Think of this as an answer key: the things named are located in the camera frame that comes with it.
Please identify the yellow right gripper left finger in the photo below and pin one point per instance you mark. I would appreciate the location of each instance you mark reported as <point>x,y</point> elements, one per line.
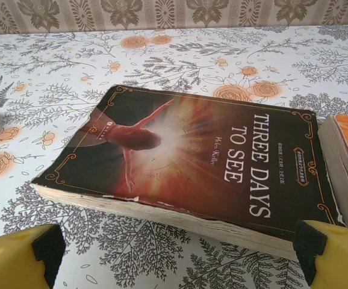
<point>8,259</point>

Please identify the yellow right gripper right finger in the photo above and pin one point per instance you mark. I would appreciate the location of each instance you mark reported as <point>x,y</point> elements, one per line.
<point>342,259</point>

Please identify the Three Days To See book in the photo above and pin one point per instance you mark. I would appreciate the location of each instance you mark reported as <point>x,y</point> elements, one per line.
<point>192,150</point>

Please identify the floral tablecloth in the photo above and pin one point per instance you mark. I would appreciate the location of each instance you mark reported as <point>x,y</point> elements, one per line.
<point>162,60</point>

